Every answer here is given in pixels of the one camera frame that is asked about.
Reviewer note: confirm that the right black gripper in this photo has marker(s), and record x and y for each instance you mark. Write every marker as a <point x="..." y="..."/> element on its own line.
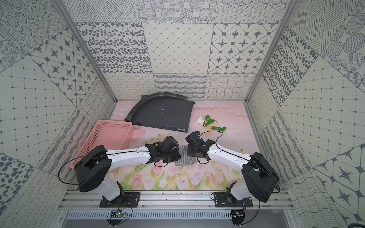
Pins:
<point x="189" y="152"/>

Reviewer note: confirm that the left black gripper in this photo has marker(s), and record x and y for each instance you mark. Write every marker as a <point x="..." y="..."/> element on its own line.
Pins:
<point x="173" y="155"/>

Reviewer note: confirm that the grey striped dishcloth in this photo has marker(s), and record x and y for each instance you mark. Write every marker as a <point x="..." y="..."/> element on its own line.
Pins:
<point x="185" y="160"/>

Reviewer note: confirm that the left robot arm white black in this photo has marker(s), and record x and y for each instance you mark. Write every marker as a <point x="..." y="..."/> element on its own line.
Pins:
<point x="91" y="170"/>

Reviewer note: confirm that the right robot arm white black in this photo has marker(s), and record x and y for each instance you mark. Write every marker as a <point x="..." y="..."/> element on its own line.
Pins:
<point x="259" y="177"/>

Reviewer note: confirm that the green white toy spray gun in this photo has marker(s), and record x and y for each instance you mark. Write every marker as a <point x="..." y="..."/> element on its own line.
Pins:
<point x="205" y="121"/>

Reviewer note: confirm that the green yellow toy piece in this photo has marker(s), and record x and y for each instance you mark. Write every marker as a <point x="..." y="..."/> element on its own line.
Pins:
<point x="220" y="129"/>

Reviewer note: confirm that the pink plastic basket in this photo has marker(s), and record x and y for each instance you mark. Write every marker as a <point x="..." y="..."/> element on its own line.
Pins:
<point x="114" y="135"/>

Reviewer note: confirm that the left small circuit board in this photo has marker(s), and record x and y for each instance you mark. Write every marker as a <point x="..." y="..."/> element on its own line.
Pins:
<point x="118" y="215"/>

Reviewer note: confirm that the small circuit board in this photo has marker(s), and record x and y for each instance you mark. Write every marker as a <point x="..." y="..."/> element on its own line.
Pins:
<point x="118" y="215"/>
<point x="238" y="217"/>

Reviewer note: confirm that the right small circuit board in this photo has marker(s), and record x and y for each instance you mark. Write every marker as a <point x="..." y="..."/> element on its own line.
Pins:
<point x="238" y="217"/>

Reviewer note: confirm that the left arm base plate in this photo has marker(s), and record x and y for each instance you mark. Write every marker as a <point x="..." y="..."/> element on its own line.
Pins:
<point x="128" y="199"/>

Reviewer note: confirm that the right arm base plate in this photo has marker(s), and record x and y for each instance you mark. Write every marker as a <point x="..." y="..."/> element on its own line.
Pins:
<point x="225" y="200"/>

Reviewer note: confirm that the aluminium frame rail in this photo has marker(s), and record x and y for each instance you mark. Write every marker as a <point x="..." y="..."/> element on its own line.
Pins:
<point x="171" y="200"/>

